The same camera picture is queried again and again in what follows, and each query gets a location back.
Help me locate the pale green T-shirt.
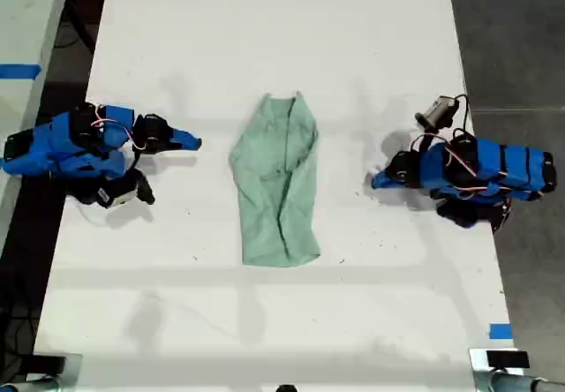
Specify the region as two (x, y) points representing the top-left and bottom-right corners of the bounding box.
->
(228, 90), (322, 268)

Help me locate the long blue tape strip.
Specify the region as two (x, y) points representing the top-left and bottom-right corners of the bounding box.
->
(0, 64), (43, 80)

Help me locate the white side table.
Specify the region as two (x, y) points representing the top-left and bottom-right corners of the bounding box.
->
(0, 0), (74, 252)

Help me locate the short blue tape strip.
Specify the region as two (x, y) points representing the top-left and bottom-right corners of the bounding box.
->
(488, 322), (515, 341)

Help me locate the small black box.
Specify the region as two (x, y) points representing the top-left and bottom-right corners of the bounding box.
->
(25, 354), (68, 376)
(486, 351), (531, 371)

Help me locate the grey metal pipe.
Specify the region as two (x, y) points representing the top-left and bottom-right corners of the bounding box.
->
(488, 371), (565, 392)

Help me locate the red and white wire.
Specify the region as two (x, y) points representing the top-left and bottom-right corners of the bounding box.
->
(410, 132), (509, 201)
(89, 103), (147, 151)

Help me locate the black camera stalk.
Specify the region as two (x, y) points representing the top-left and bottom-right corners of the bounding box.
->
(411, 130), (438, 155)

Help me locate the grey and black camera box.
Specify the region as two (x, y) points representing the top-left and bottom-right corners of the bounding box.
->
(414, 95), (459, 131)

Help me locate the black camera box with label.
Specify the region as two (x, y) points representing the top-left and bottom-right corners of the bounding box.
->
(97, 170), (156, 210)

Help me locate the black camera cable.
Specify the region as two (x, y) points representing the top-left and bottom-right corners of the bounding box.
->
(453, 93), (471, 138)

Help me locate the black floor cable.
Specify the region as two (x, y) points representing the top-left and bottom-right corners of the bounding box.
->
(53, 0), (96, 51)

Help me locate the metal corner bracket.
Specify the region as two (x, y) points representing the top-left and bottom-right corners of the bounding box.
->
(25, 352), (85, 392)
(468, 348), (531, 392)

